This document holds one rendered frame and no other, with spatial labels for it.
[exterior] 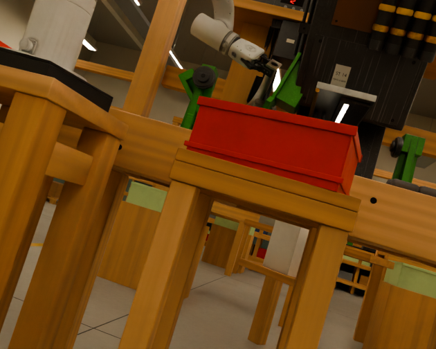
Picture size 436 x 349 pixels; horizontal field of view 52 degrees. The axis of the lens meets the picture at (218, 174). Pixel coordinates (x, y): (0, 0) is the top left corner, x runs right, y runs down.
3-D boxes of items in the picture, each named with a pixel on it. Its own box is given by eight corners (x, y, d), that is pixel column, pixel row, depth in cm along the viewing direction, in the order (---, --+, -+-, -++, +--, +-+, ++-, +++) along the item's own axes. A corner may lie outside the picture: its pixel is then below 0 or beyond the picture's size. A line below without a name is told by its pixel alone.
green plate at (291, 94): (287, 120, 139) (322, 63, 140) (264, 107, 140) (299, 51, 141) (286, 129, 150) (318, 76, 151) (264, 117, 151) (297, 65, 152)
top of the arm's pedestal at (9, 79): (47, 97, 80) (54, 77, 80) (-88, 63, 88) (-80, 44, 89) (124, 141, 110) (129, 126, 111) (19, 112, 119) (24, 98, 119)
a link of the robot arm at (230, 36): (223, 34, 152) (231, 39, 151) (235, 28, 158) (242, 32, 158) (216, 55, 157) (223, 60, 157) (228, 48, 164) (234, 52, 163)
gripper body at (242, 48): (228, 39, 151) (255, 57, 150) (241, 31, 159) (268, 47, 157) (221, 58, 156) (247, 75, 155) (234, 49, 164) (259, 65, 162)
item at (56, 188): (52, 204, 940) (59, 183, 944) (19, 193, 953) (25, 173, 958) (77, 208, 1058) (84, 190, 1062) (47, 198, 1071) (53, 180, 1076)
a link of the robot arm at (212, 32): (228, 48, 164) (216, 55, 157) (198, 30, 166) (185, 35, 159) (237, 28, 159) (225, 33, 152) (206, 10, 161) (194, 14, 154)
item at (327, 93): (374, 106, 118) (377, 95, 119) (314, 91, 121) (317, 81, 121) (350, 138, 157) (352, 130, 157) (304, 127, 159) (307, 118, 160)
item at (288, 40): (316, 65, 167) (327, 28, 169) (272, 55, 170) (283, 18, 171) (313, 77, 179) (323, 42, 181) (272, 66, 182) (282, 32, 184)
